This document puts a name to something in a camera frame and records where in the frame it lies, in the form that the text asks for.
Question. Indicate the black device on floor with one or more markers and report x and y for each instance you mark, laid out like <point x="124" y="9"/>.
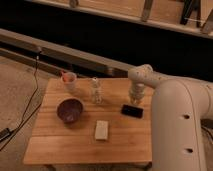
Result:
<point x="5" y="133"/>

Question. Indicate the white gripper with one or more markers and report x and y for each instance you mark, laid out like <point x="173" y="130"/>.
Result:
<point x="136" y="93"/>

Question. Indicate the black eraser block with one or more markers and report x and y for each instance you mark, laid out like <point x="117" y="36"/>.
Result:
<point x="132" y="111"/>

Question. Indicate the white foam sponge block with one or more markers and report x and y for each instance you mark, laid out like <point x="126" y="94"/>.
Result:
<point x="101" y="130"/>

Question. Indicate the purple ceramic bowl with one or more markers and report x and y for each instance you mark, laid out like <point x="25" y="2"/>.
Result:
<point x="69" y="110"/>

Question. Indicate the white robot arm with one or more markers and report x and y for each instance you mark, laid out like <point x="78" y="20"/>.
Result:
<point x="178" y="106"/>

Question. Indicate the small wooden table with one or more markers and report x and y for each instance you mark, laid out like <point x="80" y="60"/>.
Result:
<point x="53" y="142"/>

